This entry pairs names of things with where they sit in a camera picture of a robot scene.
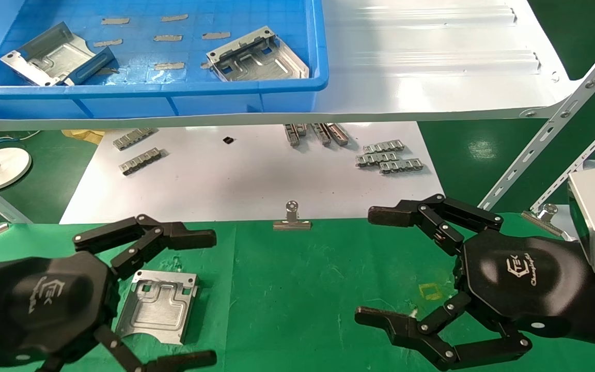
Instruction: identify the white board sheet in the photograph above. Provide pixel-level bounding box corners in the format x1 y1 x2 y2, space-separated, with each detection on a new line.
60 121 445 224

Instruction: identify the yellow crumpled bag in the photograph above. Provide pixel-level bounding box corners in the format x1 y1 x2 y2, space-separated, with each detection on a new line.
61 129 106 145

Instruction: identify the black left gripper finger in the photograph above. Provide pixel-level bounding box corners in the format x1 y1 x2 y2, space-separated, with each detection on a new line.
72 214 217 280

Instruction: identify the bent sheet metal bracket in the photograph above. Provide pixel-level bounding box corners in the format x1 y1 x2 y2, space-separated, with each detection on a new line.
206 26 310 82
0 22 116 87
115 269 199 346

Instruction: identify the green table cloth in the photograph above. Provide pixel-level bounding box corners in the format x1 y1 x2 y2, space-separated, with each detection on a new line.
0 212 595 372

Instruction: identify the white ribbed metal shelf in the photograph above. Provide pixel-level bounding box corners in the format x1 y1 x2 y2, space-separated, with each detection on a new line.
0 0 582 131

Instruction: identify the blue plastic bin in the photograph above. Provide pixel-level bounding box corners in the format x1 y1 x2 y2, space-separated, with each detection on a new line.
0 0 329 120

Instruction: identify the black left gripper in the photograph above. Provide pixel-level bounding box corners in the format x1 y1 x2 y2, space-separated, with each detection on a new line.
0 251 218 372

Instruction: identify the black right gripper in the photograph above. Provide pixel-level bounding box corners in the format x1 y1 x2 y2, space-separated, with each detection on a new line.
354 194 595 372

